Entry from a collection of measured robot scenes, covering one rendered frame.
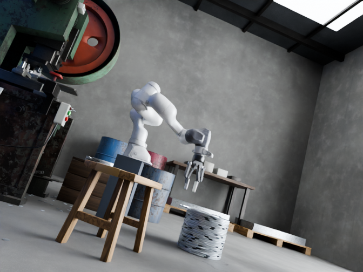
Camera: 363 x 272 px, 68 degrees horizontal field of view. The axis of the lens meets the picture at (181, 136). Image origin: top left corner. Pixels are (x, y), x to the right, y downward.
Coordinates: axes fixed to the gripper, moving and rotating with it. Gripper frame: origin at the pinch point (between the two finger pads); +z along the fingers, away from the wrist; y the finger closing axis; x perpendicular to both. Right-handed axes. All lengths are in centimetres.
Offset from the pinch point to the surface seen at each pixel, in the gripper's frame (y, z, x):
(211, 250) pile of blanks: -17.5, 33.4, 14.0
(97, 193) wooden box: 35, 24, -70
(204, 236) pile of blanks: -14.4, 26.8, 8.6
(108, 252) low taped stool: 58, 34, 47
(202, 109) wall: -186, -175, -317
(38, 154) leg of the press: 87, 8, -31
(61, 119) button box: 83, -15, -28
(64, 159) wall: 24, 5, -385
